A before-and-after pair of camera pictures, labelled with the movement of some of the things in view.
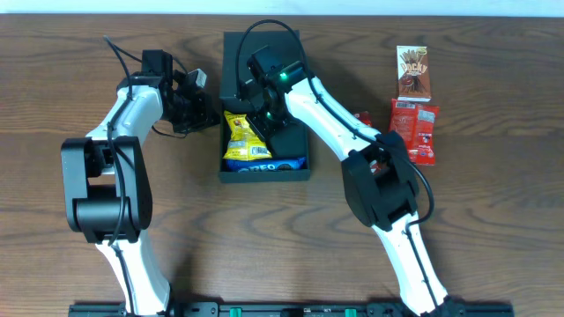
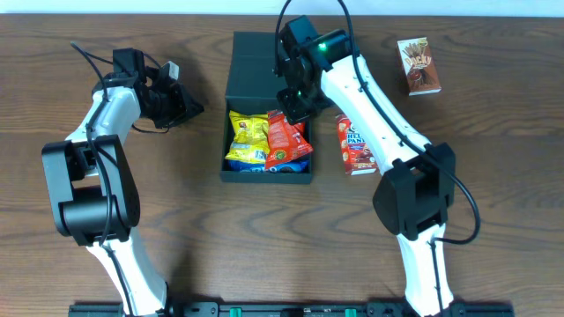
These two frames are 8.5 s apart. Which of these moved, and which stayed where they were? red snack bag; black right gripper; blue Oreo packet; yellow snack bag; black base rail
Moved: red snack bag; black right gripper
Stayed: blue Oreo packet; yellow snack bag; black base rail
